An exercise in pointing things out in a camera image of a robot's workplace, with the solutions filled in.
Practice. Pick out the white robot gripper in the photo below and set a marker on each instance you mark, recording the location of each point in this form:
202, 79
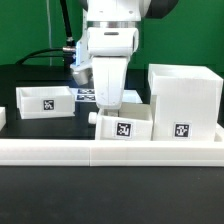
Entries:
111, 50

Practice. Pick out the white drawer box with knob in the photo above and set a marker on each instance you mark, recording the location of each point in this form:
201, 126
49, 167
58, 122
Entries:
134, 123

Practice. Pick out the white drawer cabinet housing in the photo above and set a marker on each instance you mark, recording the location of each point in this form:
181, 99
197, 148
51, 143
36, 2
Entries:
185, 102

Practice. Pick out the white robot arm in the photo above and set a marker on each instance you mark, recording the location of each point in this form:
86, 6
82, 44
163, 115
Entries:
112, 14

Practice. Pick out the white rear drawer box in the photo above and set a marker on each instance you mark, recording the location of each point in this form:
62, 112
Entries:
45, 102

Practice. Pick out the fiducial marker sheet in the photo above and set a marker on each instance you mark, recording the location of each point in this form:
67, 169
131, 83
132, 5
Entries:
89, 95

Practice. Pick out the white front fence rail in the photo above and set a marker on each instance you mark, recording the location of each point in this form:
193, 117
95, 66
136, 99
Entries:
34, 152

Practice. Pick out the white fence rail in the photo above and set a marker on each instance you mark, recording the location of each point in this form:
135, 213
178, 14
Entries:
2, 117
34, 152
219, 135

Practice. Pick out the white right fence rail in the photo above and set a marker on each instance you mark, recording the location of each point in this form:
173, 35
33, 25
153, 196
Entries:
219, 135

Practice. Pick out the white left fence rail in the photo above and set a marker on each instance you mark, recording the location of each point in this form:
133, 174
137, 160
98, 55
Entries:
2, 117

